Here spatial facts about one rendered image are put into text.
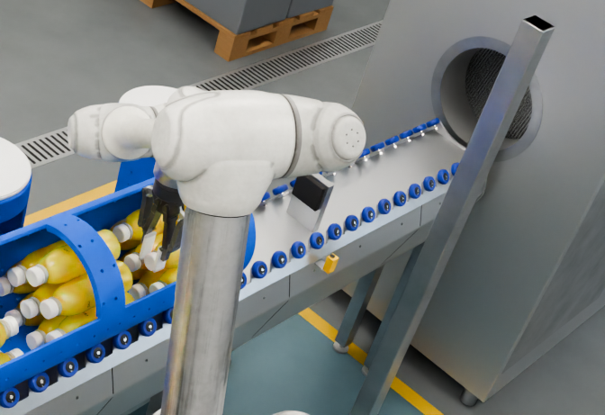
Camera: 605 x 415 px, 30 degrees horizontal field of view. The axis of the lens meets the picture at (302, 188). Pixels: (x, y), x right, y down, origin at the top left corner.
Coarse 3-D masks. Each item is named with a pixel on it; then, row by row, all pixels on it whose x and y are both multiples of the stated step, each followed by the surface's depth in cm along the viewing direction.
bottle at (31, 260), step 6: (60, 240) 239; (48, 246) 236; (54, 246) 236; (60, 246) 236; (36, 252) 233; (42, 252) 233; (48, 252) 234; (24, 258) 232; (30, 258) 232; (36, 258) 232; (24, 264) 231; (30, 264) 231; (36, 264) 231; (24, 270) 230
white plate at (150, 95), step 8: (136, 88) 315; (144, 88) 316; (152, 88) 317; (160, 88) 318; (168, 88) 320; (128, 96) 310; (136, 96) 311; (144, 96) 313; (152, 96) 314; (160, 96) 315; (168, 96) 316; (144, 104) 309; (152, 104) 310
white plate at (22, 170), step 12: (0, 144) 277; (12, 144) 278; (0, 156) 273; (12, 156) 275; (24, 156) 276; (0, 168) 269; (12, 168) 271; (24, 168) 272; (0, 180) 266; (12, 180) 267; (24, 180) 268; (0, 192) 263; (12, 192) 264
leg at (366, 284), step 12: (372, 276) 386; (360, 288) 391; (372, 288) 391; (360, 300) 392; (348, 312) 398; (360, 312) 396; (348, 324) 400; (336, 336) 405; (348, 336) 401; (336, 348) 407
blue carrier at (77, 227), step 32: (128, 192) 246; (32, 224) 231; (64, 224) 229; (96, 224) 257; (0, 256) 237; (96, 256) 226; (96, 288) 224; (160, 288) 239; (96, 320) 226; (128, 320) 235; (32, 352) 214; (64, 352) 223; (0, 384) 212
